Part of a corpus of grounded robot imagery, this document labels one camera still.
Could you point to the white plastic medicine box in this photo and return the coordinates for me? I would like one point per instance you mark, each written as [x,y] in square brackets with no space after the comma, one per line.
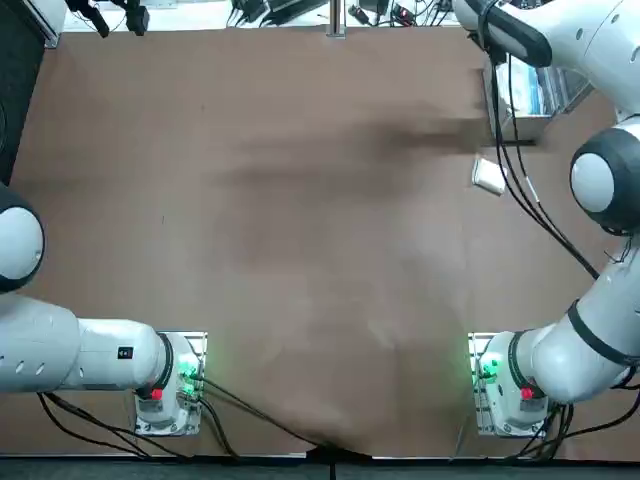
[485,175]

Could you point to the clear bandage packet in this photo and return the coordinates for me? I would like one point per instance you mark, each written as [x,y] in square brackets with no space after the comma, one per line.
[535,87]

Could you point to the silver aluminium medical kit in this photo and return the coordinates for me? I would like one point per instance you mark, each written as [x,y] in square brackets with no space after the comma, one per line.
[527,129]

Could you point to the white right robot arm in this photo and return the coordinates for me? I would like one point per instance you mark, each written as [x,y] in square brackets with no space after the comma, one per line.
[590,360]

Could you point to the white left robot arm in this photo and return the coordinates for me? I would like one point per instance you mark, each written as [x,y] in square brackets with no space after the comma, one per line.
[75,355]

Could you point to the small black power adapter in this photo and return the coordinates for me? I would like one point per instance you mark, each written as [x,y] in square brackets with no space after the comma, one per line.
[247,10]

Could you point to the grey power adapter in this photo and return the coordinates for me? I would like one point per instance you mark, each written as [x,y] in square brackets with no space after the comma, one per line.
[295,5]

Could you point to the black plug with red light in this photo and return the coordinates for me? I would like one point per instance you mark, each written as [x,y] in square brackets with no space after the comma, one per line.
[404,14]
[361,14]

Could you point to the aluminium camera post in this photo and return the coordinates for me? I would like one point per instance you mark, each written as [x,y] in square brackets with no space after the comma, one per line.
[336,17]
[50,31]

